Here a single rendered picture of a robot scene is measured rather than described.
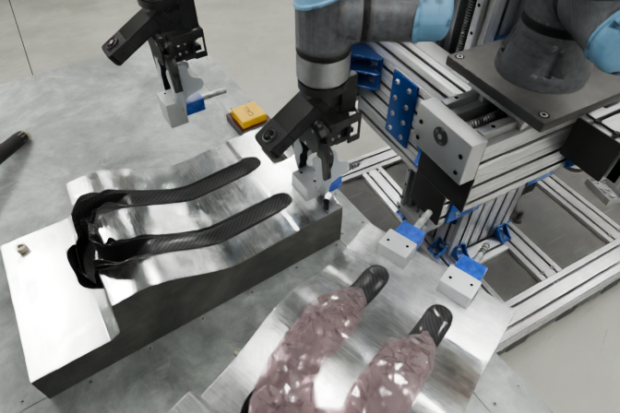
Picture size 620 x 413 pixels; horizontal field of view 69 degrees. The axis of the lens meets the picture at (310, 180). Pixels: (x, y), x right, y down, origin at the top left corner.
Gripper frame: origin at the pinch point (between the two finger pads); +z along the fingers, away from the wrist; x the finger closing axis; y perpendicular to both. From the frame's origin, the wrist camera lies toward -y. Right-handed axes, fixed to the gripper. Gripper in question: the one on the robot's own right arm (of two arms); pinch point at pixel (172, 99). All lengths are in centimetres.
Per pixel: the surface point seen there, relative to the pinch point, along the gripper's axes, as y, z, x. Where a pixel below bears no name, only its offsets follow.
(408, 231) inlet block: 21, 8, -45
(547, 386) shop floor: 73, 95, -72
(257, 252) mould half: -1.9, 6.6, -35.8
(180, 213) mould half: -9.1, 5.5, -22.8
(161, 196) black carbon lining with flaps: -10.3, 5.4, -17.7
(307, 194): 10.1, 4.6, -31.6
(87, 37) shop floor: 11, 95, 235
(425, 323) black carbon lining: 13, 10, -58
